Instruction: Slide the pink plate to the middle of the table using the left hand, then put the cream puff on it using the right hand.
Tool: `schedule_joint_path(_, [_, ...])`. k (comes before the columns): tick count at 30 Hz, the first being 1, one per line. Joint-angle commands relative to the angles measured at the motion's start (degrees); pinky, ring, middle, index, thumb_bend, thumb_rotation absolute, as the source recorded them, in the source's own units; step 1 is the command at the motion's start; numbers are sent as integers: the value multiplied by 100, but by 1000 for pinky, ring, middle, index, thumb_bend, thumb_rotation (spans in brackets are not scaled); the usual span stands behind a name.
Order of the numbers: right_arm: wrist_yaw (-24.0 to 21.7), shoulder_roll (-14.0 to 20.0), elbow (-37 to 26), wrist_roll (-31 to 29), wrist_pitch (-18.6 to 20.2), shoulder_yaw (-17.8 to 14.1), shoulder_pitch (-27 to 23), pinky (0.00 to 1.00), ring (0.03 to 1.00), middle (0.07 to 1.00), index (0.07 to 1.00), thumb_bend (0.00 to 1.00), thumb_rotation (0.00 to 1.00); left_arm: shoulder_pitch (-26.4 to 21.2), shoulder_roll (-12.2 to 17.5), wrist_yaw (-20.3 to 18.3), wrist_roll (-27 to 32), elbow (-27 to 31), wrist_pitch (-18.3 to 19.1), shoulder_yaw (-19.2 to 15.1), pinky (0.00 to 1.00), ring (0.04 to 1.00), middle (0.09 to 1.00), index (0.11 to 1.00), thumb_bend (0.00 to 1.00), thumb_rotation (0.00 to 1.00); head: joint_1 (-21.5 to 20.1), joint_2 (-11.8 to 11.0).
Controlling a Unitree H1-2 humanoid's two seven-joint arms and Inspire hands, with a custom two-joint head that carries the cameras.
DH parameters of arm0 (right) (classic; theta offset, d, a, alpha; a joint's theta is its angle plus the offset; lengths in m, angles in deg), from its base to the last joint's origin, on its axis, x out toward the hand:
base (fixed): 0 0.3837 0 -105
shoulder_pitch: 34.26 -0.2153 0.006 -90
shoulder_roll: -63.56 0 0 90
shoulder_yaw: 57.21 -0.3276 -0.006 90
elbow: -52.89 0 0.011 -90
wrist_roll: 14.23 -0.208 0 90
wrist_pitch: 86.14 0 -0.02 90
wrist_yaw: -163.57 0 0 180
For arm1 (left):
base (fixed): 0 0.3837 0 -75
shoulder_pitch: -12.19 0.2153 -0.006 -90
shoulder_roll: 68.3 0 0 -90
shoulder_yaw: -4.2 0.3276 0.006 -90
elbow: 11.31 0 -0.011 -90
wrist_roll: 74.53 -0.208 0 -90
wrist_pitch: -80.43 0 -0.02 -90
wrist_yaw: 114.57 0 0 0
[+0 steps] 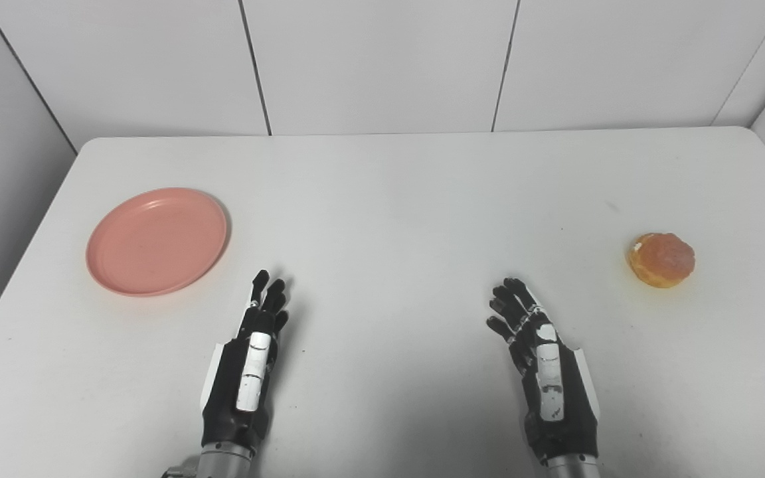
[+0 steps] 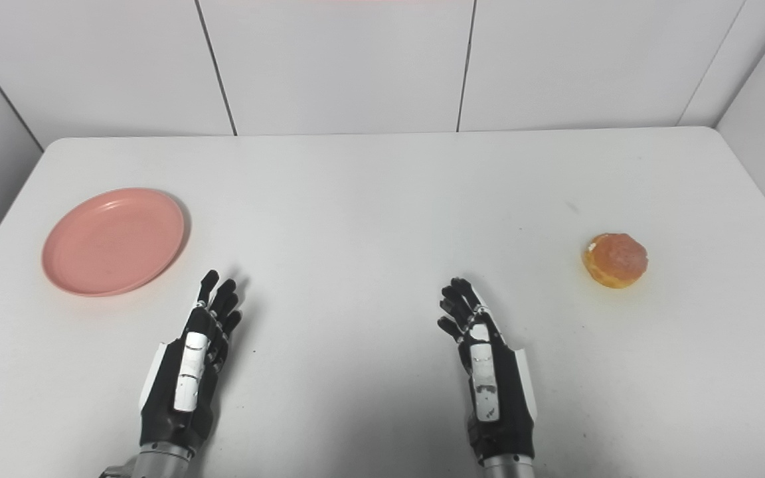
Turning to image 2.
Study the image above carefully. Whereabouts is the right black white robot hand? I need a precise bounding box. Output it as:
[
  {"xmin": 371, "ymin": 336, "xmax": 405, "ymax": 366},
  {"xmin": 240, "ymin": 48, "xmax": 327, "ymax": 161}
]
[{"xmin": 437, "ymin": 277, "xmax": 539, "ymax": 466}]

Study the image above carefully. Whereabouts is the pink round plate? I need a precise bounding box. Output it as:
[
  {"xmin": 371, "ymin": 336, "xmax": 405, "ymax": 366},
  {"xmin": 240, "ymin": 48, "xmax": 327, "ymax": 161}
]
[{"xmin": 41, "ymin": 187, "xmax": 186, "ymax": 297}]

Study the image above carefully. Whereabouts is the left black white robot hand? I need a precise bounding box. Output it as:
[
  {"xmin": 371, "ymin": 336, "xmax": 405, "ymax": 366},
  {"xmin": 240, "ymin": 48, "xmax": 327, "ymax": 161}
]
[{"xmin": 139, "ymin": 269, "xmax": 244, "ymax": 459}]

